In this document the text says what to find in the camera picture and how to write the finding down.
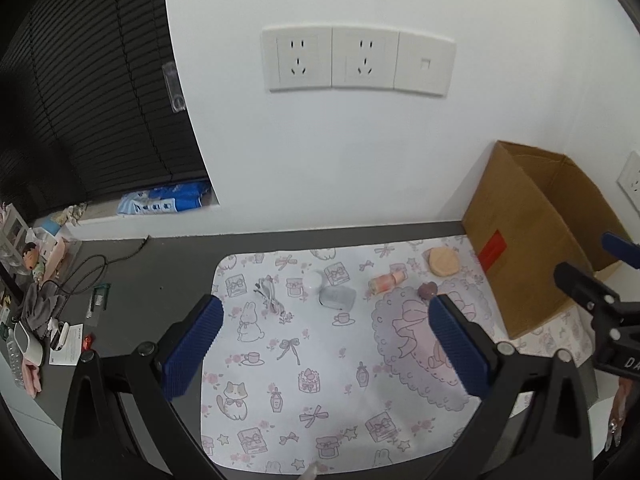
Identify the white wall socket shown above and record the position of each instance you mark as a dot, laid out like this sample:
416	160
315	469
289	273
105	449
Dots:
366	56
297	57
631	175

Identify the purple heart-shaped sponge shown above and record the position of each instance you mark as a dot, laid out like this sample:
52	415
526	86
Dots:
427	291

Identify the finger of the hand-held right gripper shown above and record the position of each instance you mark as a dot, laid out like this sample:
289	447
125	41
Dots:
582	282
622	247

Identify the small doll figure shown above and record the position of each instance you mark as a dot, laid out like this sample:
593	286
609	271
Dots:
31	259

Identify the printed teddy bear mat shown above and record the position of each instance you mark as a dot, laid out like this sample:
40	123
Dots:
320	370

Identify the clear plastic cup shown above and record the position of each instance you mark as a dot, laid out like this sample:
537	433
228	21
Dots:
337	298

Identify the green hand tool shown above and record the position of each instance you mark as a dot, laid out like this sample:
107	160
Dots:
99	300

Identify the clear pink storage box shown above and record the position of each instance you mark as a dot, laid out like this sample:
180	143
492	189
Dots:
57	257

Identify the person's right hand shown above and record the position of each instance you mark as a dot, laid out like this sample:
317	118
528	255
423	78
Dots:
620	405

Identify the pink cloth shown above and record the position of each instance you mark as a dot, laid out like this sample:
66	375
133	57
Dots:
31	380

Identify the grey cloth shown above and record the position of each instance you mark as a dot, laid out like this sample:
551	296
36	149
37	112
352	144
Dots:
42	310

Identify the white mini drawer organiser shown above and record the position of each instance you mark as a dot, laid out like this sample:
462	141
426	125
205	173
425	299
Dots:
15	235

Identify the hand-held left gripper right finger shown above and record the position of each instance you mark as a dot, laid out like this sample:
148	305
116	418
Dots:
459	347

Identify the small white round jar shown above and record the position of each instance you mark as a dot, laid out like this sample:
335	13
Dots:
314	281

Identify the pink striped small bottle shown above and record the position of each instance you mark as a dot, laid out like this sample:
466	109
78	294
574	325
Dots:
387	282

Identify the clear water bottle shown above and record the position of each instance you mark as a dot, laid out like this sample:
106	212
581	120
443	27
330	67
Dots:
15	360

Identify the black window blinds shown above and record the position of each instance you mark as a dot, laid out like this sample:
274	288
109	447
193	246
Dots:
90	90

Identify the small beige trinket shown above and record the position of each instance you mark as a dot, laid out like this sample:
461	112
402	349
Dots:
70	212

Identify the white paper card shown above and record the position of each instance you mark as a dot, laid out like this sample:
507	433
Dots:
74	347

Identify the light blue small box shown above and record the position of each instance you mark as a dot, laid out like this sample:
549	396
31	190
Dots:
50	226

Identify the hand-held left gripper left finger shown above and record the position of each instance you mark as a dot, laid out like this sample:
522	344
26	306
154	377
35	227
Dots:
194	345

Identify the clear plastic blind bracket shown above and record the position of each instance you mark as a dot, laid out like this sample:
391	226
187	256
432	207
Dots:
175	87

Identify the small red item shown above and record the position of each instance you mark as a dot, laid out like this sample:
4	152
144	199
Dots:
88	342

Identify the white desktop device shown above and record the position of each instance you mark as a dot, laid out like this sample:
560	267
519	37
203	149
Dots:
27	342

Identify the brown cardboard box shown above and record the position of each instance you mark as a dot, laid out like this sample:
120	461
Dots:
520	240

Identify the blue and white packet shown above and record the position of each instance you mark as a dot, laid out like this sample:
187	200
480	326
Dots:
162	201

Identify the peach round powder puff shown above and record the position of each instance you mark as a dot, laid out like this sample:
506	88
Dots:
443	261

